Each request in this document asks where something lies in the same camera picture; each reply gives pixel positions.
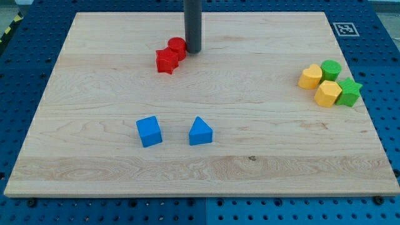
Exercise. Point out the green cylinder block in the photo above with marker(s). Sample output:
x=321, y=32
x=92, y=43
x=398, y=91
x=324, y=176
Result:
x=330, y=70

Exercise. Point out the red star block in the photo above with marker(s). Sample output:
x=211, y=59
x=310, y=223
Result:
x=166, y=60

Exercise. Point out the light wooden board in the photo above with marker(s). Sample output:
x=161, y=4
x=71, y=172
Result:
x=270, y=138

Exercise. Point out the white fiducial marker tag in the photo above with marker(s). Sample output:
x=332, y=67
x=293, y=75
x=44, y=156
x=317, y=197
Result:
x=345, y=29

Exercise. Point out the blue cube block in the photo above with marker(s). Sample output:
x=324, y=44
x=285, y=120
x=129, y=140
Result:
x=149, y=131

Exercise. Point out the black bolt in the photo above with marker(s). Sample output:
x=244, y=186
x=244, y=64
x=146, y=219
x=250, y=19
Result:
x=31, y=203
x=378, y=200

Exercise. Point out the blue triangle block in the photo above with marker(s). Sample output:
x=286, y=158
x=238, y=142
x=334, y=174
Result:
x=200, y=132

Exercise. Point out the yellow heart block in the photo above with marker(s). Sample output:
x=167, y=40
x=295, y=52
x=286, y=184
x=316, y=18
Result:
x=310, y=77

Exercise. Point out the black bolt left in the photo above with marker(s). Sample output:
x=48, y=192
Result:
x=31, y=203

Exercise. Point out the black bolt right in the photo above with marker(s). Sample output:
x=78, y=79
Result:
x=378, y=200

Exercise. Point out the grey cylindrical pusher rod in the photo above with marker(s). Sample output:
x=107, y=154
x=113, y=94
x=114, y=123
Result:
x=193, y=25

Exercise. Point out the red cylinder block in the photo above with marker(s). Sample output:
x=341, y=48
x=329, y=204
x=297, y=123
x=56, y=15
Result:
x=178, y=45

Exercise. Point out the green star block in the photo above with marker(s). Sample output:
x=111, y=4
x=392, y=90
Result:
x=350, y=92

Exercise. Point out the yellow hexagon block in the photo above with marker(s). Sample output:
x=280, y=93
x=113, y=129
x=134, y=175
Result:
x=327, y=93

